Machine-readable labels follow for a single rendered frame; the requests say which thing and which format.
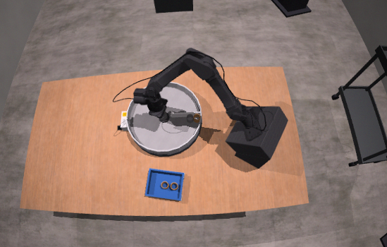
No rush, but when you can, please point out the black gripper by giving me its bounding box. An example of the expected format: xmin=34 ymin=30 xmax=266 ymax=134
xmin=149 ymin=98 xmax=168 ymax=118

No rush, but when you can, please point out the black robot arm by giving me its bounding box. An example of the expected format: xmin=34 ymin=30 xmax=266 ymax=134
xmin=133 ymin=48 xmax=262 ymax=141

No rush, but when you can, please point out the blue tray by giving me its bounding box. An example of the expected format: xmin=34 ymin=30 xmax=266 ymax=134
xmin=145 ymin=169 xmax=184 ymax=200

